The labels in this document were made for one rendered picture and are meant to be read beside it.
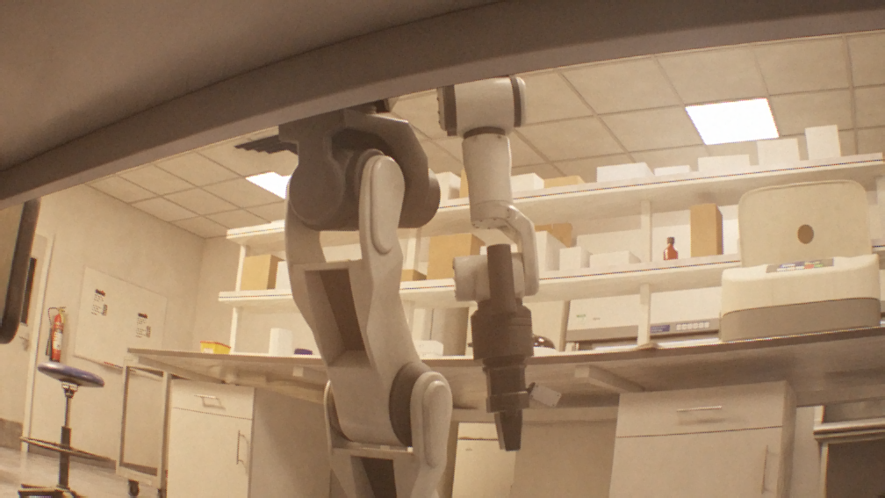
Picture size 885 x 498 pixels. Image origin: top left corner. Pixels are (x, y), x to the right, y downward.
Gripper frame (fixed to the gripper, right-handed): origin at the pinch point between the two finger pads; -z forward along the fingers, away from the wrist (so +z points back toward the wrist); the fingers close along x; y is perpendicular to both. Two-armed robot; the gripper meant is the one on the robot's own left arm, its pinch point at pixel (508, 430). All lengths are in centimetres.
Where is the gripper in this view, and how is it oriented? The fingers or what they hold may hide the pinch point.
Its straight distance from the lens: 117.9
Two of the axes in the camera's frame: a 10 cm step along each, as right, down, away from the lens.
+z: -0.7, -9.7, 2.4
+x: 0.0, -2.4, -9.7
